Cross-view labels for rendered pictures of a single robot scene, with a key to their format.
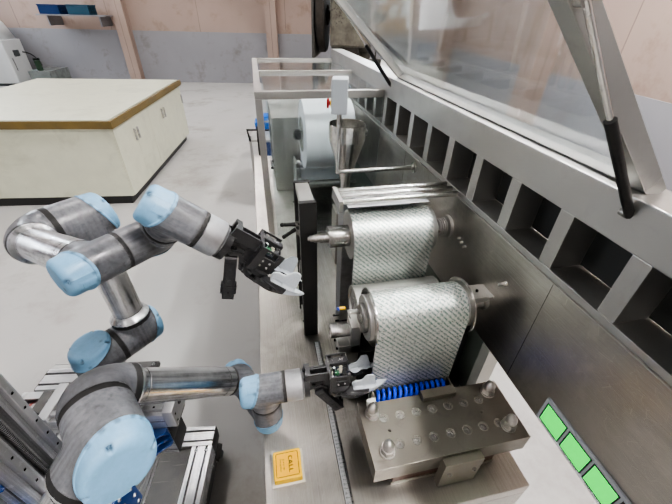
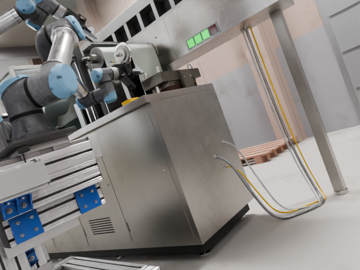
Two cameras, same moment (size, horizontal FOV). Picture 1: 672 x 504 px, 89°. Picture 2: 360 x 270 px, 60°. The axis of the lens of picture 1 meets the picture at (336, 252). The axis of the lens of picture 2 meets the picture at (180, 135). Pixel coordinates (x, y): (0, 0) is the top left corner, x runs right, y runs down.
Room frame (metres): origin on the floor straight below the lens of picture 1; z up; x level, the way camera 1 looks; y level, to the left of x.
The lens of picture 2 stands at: (-1.04, 1.00, 0.66)
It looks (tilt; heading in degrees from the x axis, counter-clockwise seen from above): 0 degrees down; 322
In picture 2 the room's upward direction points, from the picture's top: 20 degrees counter-clockwise
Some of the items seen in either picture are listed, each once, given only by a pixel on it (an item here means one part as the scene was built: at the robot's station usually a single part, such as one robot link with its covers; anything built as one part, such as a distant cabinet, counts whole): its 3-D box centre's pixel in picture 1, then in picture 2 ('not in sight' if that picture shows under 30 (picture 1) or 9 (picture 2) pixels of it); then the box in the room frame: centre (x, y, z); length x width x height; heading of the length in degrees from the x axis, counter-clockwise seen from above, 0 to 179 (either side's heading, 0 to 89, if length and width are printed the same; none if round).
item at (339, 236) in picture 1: (338, 236); (92, 58); (0.84, -0.01, 1.34); 0.06 x 0.06 x 0.06; 13
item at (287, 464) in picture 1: (287, 466); (130, 102); (0.40, 0.11, 0.91); 0.07 x 0.07 x 0.02; 13
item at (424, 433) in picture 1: (439, 426); (172, 79); (0.46, -0.28, 1.00); 0.40 x 0.16 x 0.06; 103
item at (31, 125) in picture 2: not in sight; (31, 127); (0.16, 0.69, 0.87); 0.15 x 0.15 x 0.10
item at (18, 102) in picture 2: not in sight; (21, 97); (0.16, 0.68, 0.98); 0.13 x 0.12 x 0.14; 44
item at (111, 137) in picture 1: (81, 133); not in sight; (4.57, 3.44, 0.47); 2.48 x 2.09 x 0.93; 6
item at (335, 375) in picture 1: (327, 377); (122, 72); (0.52, 0.01, 1.12); 0.12 x 0.08 x 0.09; 103
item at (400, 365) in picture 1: (414, 364); (150, 70); (0.57, -0.22, 1.11); 0.23 x 0.01 x 0.18; 103
